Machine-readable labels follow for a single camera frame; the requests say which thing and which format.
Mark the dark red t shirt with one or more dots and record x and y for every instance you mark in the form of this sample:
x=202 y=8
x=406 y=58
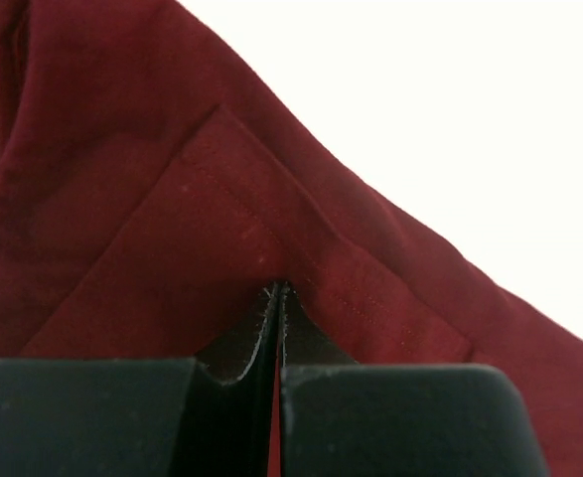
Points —
x=151 y=184

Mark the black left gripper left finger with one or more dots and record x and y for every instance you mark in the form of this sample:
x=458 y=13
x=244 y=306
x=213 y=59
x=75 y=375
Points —
x=205 y=415

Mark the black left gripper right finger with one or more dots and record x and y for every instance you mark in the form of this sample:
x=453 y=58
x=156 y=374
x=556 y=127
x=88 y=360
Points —
x=339 y=417

